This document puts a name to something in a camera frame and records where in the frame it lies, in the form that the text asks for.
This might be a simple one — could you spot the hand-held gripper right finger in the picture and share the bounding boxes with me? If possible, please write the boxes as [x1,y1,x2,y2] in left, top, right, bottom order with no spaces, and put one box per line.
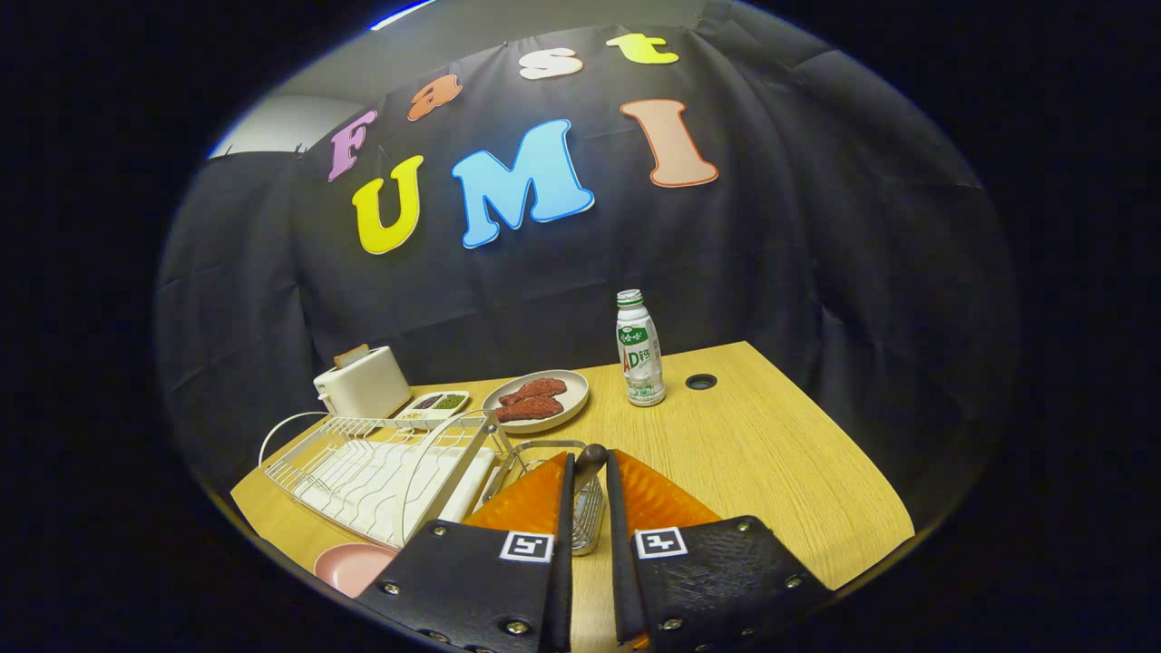
[605,449,831,653]

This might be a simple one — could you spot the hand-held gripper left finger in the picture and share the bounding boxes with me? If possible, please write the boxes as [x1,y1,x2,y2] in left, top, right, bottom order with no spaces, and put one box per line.
[356,452,576,653]

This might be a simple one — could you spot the metal wire basket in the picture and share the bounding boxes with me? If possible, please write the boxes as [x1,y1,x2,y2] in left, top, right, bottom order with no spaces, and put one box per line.
[481,440,607,556]

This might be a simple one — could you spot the wooden handled metal spoon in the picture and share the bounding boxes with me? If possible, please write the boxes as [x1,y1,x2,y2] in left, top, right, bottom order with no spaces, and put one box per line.
[573,443,609,495]

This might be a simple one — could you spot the white wire dish rack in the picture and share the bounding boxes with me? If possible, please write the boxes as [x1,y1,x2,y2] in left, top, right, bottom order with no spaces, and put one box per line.
[259,410,513,551]

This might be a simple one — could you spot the pink plate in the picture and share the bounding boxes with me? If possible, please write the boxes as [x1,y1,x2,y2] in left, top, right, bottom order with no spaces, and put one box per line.
[314,542,400,599]

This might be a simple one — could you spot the beige round plate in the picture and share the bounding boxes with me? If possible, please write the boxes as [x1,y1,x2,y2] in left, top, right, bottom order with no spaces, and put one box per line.
[482,369,590,434]

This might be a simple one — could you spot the red meat piece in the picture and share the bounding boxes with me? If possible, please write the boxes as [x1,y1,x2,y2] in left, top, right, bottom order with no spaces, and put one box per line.
[494,395,564,424]
[497,378,568,406]

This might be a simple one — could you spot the white divided tray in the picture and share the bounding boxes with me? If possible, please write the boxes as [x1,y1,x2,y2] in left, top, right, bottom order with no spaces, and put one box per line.
[392,390,471,429]

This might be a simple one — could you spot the white drink bottle green label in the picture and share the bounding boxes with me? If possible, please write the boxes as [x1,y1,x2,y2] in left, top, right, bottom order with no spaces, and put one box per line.
[616,289,667,407]

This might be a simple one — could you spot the white drip tray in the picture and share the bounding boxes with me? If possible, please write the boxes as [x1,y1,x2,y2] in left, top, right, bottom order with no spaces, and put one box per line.
[295,440,498,545]

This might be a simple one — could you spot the white toaster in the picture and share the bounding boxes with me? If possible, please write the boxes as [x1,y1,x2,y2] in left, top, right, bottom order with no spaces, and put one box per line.
[313,346,414,420]

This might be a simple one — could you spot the black backdrop cloth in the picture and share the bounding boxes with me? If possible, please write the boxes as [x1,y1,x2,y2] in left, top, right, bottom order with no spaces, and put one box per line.
[154,0,1017,527]

